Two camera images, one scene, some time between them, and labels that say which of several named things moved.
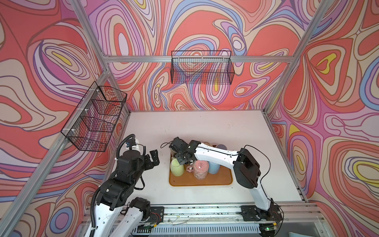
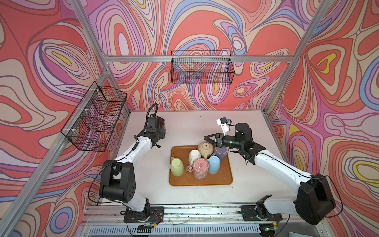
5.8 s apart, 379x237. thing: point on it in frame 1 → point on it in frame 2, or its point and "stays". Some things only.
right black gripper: [181, 162] → [218, 139]
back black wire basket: [202, 67] stays
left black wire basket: [93, 123] stays
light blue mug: [213, 168] stays
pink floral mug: [200, 169] stays
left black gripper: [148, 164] → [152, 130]
